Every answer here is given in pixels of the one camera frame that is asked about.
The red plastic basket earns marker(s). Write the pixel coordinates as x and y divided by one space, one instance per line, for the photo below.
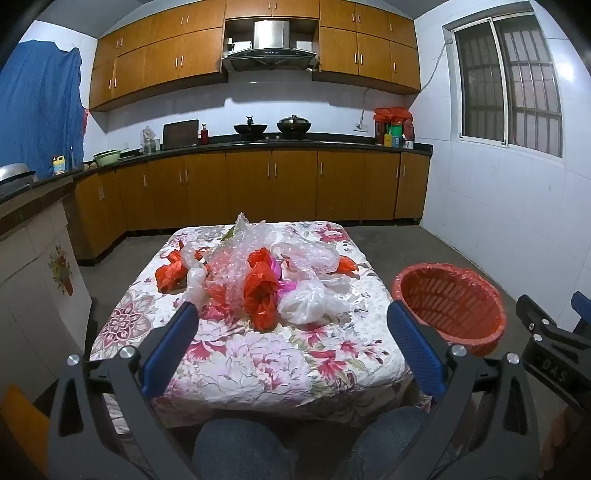
441 300

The red bag over condiments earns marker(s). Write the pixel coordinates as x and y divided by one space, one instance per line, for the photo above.
392 114

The small red plastic bag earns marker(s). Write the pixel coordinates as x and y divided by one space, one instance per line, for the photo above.
347 266

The green basin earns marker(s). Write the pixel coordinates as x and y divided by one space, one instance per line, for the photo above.
107 159

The clear bag with jar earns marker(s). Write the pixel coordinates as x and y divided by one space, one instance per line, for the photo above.
150 141

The floral tablecloth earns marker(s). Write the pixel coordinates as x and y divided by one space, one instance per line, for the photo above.
258 364

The clear bubble wrap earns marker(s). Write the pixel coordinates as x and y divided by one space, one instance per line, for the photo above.
244 235
304 256

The dark cutting board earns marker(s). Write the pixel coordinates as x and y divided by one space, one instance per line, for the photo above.
180 134

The clear plastic bag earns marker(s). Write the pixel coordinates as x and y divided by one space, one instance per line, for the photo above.
309 300

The wooden base cabinets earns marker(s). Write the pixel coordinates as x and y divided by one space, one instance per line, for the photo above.
295 184

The red bottle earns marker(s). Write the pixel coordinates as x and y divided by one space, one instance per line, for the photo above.
204 136

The white twisted plastic bag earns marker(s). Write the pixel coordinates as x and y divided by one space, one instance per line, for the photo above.
195 281

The black lidded wok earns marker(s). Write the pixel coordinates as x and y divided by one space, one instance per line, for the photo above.
294 124

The yellow jug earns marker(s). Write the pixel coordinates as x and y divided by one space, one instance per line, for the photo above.
58 167

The blue curtain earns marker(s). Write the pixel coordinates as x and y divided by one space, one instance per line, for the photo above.
41 106

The magenta plastic bag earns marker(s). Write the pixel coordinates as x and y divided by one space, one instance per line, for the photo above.
278 270

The barred window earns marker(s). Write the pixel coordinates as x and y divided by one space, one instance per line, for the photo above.
508 83

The wooden wall cabinet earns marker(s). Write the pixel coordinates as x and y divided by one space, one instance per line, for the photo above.
161 60
369 50

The steel range hood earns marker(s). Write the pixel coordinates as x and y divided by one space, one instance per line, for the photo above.
270 34

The person's left leg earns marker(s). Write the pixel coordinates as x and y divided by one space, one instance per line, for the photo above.
240 452

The orange wooden stool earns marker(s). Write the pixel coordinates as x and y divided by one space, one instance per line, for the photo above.
23 420

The white tiled counter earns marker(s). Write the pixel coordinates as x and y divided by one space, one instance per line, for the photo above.
27 240

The person's right hand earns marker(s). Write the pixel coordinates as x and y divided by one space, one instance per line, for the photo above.
565 438

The green plastic wrapper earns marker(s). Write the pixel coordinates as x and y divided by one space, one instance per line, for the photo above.
229 233

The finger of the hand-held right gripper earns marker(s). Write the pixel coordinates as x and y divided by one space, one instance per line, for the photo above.
581 304
531 314

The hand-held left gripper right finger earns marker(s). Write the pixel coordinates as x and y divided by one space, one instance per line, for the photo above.
415 350

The metal basin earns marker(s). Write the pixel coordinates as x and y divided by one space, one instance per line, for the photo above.
16 173

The group of condiment bottles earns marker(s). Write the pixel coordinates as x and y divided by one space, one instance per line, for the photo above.
395 136

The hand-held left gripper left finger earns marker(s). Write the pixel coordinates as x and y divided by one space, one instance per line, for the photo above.
168 346

